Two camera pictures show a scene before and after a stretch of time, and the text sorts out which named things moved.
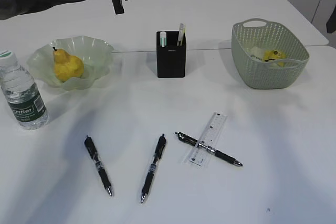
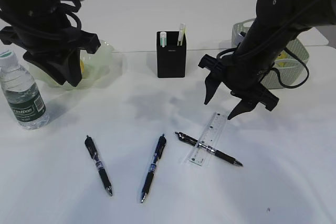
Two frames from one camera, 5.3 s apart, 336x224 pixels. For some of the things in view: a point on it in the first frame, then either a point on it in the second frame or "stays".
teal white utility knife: x=163 y=39 stays
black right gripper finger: x=331 y=24 → x=281 y=16
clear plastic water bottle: x=22 y=94 stays
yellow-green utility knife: x=181 y=30 stays
